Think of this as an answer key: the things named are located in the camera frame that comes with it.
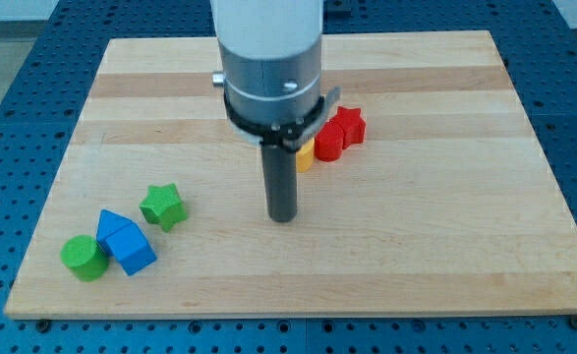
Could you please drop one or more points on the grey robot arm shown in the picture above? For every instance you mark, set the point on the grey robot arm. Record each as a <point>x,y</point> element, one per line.
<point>271,57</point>

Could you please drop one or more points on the blue triangle block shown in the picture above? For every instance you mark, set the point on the blue triangle block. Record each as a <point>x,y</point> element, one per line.
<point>109,223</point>

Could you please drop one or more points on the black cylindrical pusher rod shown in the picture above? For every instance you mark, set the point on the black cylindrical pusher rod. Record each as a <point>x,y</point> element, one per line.
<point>280,182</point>

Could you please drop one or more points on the yellow block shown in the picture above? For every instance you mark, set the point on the yellow block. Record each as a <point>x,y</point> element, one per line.
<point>305,156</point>

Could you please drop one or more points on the red cylinder block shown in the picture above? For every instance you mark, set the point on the red cylinder block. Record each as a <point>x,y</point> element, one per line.
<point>329,142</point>

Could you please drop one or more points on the red star block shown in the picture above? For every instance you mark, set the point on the red star block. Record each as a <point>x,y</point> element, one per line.
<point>352,124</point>

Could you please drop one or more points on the green star block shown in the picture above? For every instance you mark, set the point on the green star block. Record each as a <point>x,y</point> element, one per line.
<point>164,206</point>

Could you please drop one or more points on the wooden board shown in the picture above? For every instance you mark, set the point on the wooden board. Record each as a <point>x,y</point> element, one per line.
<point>447,209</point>

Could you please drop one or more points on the blue cube block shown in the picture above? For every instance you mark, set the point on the blue cube block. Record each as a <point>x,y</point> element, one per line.
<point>131,249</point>

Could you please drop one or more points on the green cylinder block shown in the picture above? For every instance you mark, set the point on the green cylinder block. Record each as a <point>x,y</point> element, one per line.
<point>84,258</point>

